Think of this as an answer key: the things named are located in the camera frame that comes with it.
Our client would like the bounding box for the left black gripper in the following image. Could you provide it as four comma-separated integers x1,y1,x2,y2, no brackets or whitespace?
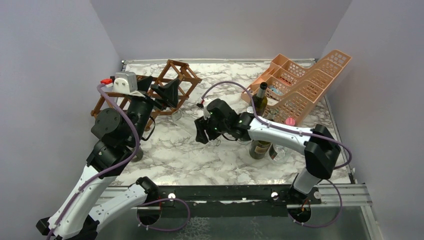
127,75,181,145

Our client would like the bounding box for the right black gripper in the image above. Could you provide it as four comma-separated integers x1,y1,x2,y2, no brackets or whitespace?
194,113,229,144

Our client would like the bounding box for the green wine bottle cream label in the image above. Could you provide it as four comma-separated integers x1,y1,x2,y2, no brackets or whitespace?
131,147,144,163

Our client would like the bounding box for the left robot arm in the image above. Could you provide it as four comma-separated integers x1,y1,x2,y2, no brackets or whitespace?
36,72,180,240

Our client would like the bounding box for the brown wooden wine rack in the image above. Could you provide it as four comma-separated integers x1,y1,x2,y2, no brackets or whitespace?
90,59,203,132

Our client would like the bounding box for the clear bottle with label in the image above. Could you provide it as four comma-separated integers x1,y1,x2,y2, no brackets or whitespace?
237,138,252,145

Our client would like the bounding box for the dark green wine bottle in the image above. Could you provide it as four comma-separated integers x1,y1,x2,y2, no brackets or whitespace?
249,140,272,160

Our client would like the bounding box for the olive wine bottle in basket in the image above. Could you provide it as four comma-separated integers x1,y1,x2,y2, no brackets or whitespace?
252,82,268,117

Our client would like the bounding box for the clear bottle pink cap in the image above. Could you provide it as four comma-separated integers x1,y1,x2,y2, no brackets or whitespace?
268,131,293,164

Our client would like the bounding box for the peach plastic tiered basket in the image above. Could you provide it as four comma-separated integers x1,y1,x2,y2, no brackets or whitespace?
241,49,352,126

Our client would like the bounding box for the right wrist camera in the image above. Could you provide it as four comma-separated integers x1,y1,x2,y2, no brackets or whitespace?
196,100,211,119

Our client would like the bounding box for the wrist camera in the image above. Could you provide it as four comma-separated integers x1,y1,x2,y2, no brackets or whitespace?
196,100,211,119
112,71,138,95

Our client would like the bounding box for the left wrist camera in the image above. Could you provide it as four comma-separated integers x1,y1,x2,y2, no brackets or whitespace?
112,71,138,95

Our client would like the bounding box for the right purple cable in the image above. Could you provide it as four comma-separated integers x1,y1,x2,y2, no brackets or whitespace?
198,81,353,229

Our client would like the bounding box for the purple cable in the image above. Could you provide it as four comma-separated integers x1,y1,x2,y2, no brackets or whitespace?
44,78,192,240
198,81,353,229

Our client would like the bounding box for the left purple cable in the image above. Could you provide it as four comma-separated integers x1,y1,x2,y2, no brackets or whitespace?
44,78,192,240

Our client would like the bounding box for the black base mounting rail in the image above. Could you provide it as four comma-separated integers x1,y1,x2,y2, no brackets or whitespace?
136,184,322,221

